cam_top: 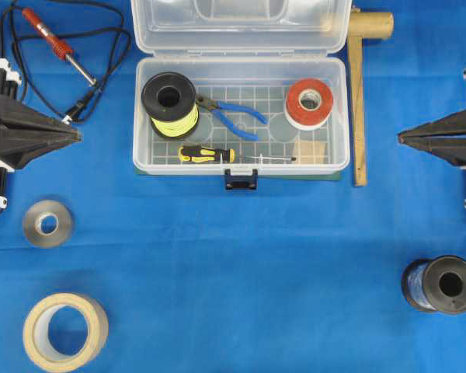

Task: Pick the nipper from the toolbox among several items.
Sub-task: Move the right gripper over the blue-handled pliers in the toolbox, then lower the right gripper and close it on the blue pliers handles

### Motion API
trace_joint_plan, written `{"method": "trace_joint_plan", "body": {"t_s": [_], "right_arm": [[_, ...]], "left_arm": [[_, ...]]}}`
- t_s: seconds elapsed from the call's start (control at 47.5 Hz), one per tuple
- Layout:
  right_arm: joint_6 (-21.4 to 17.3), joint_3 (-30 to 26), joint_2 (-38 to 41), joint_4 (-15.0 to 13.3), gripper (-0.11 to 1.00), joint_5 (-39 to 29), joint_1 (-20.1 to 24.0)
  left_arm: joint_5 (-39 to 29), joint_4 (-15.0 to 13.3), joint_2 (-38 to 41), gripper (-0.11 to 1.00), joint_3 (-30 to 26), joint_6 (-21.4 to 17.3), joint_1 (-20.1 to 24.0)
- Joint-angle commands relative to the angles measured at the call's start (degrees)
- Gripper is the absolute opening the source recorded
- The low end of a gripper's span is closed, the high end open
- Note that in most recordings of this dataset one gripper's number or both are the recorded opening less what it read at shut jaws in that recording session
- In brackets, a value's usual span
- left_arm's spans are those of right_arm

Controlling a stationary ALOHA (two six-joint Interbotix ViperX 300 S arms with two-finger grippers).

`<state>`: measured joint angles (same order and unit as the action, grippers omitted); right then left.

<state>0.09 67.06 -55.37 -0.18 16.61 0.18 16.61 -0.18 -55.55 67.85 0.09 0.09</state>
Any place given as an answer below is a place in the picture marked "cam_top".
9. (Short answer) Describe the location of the yellow black screwdriver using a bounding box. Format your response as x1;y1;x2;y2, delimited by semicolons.
178;145;297;163

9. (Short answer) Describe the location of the wooden mallet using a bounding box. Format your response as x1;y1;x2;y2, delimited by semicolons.
346;9;395;187

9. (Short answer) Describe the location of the grey tape roll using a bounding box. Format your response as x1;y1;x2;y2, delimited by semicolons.
23;200;74;249

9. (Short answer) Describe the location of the blue handled nipper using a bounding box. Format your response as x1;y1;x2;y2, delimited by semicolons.
196;95;268;141

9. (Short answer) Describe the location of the red tape roll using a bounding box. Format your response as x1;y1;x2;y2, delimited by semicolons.
284;78;334;131

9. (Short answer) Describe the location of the blue toolbox latch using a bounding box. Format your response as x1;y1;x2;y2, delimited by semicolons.
224;169;258;190

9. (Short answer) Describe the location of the black soldering iron cable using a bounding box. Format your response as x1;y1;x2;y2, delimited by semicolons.
0;0;134;124

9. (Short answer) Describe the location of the clear plastic toolbox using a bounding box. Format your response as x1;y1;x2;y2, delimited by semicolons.
131;1;352;180

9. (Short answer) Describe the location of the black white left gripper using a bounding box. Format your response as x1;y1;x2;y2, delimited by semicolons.
0;58;82;214

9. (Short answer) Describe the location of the blue wire spool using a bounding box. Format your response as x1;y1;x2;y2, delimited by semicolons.
401;255;466;315

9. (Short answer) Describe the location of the red soldering iron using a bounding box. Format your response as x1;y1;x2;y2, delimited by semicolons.
22;8;96;86

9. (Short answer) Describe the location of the yellow wire spool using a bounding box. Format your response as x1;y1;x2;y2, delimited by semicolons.
141;71;200;141

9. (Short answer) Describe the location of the beige masking tape roll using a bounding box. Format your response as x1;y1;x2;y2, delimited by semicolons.
23;293;109;372

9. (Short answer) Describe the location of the blue table cloth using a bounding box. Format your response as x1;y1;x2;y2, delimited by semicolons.
0;1;466;372

